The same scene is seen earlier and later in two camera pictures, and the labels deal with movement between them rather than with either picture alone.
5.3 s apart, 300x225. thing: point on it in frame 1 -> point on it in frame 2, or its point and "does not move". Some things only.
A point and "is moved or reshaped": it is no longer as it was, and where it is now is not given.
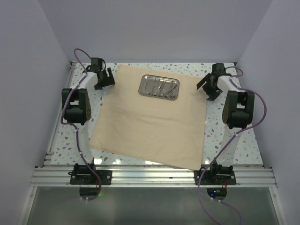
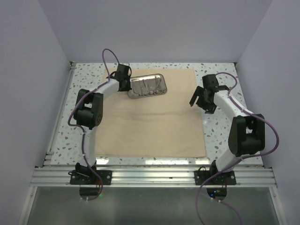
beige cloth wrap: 153,115 is moved or reshaped
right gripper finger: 206,78 -> 198,92
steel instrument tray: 159,87 is moved or reshaped
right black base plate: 217,175 does not move
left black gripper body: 104,74 -> 127,84
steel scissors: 169,94 -> 158,90
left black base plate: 82,175 does not move
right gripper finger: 212,92 -> 210,108
